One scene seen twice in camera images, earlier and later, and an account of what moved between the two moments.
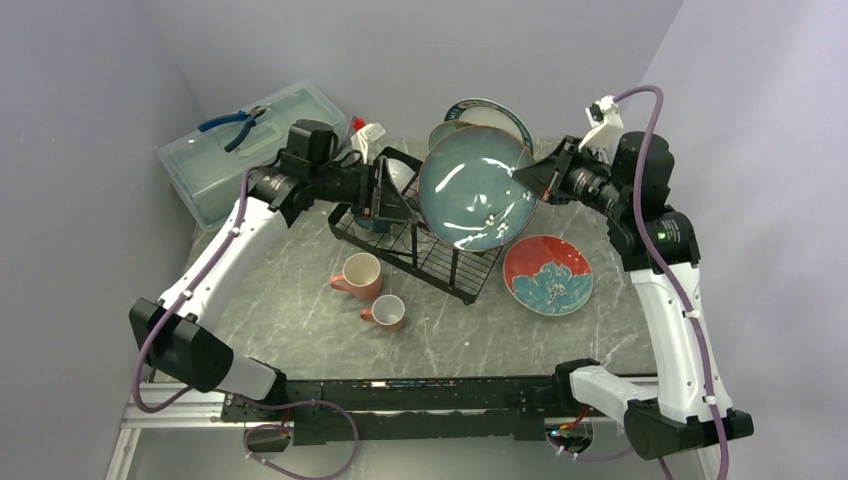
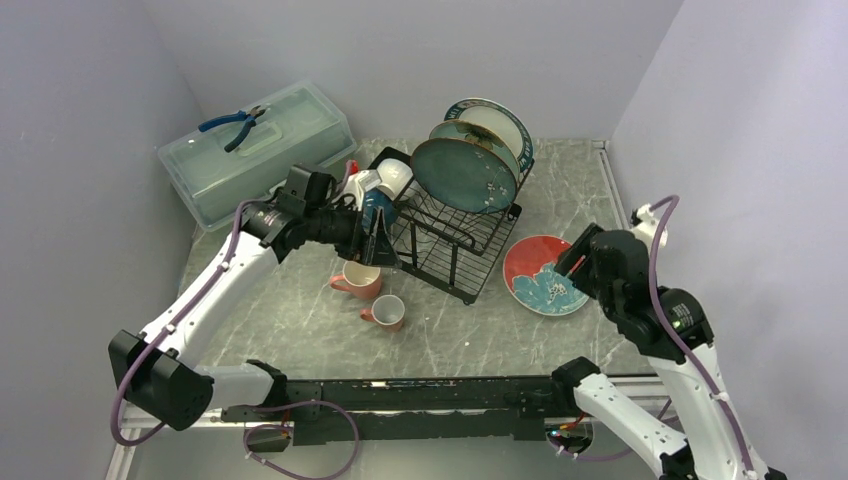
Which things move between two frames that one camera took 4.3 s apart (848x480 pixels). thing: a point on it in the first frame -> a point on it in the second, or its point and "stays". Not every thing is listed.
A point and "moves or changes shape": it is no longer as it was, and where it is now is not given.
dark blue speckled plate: x=468 y=193 moves or changes shape
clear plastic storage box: x=210 y=163 stays
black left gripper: x=379 y=197 -> x=373 y=249
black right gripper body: x=575 y=163 -> x=581 y=274
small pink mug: x=387 y=312 stays
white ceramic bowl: x=401 y=173 stays
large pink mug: x=361 y=276 stays
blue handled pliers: x=251 y=115 stays
